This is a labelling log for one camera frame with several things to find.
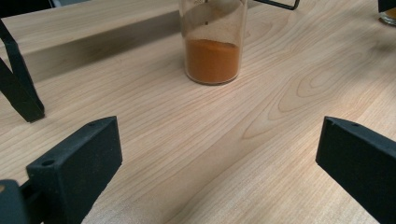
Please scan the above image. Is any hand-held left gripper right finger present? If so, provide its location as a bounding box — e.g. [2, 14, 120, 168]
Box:
[315, 116, 396, 224]

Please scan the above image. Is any glass spice jar orange powder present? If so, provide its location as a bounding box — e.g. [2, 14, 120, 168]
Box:
[178, 0, 249, 86]

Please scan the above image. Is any white cup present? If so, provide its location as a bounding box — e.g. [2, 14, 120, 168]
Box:
[377, 7, 396, 26]

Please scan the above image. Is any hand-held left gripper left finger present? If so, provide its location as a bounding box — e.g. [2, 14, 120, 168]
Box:
[26, 116, 123, 224]

